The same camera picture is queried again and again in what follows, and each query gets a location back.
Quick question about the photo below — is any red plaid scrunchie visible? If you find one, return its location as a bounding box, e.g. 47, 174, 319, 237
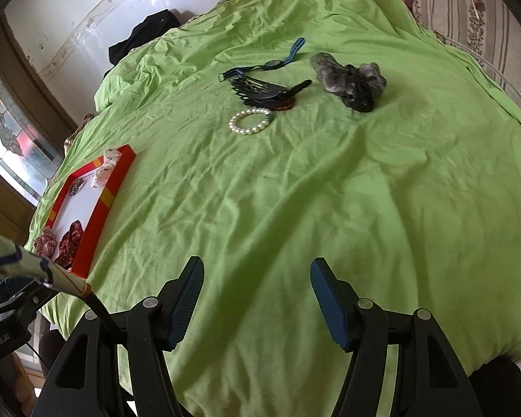
34, 231, 59, 256

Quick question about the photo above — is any white patterned wrapped cable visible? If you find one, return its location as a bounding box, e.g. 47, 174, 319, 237
0, 223, 114, 348

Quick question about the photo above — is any grey sheer scrunchie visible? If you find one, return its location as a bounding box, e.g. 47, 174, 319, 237
311, 52, 387, 96

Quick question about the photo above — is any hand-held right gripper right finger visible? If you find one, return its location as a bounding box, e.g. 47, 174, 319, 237
310, 257, 487, 417

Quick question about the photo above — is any stained glass window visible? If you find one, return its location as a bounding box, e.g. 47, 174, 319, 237
0, 48, 64, 196

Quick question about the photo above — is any red cardboard box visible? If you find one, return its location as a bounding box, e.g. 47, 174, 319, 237
32, 143, 137, 279

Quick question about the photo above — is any black claw clip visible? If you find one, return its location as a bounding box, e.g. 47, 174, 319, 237
342, 65, 376, 113

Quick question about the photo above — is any red polka dot scrunchie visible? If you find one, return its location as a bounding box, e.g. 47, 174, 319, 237
54, 221, 85, 268

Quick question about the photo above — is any black cloth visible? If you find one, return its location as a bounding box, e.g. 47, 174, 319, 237
108, 9, 181, 64

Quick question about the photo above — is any beige fringed cloth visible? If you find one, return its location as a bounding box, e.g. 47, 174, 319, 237
63, 113, 96, 153

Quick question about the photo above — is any blue striped strap watch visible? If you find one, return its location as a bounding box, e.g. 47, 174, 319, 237
219, 37, 307, 83

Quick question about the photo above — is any white pearl bracelet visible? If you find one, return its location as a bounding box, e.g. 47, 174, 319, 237
229, 108, 273, 136

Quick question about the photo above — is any person's dark trouser leg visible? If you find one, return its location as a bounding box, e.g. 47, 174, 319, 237
39, 330, 72, 370

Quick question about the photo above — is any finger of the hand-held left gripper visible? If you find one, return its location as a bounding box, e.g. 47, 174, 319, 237
17, 287, 55, 326

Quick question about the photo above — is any white polka dot bow scrunchie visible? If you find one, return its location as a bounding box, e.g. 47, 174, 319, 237
89, 148, 122, 188

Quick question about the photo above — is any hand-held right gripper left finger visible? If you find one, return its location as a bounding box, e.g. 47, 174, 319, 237
34, 255, 206, 417

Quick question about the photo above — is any green bed sheet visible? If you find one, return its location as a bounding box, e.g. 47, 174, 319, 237
28, 0, 521, 417

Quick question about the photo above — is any black hair claw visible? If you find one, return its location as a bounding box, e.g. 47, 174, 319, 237
228, 75, 287, 107

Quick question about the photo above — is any striped floral sofa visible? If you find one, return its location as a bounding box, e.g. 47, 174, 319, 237
406, 0, 521, 126

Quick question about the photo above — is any small black hair clip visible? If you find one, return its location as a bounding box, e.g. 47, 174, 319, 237
286, 79, 313, 98

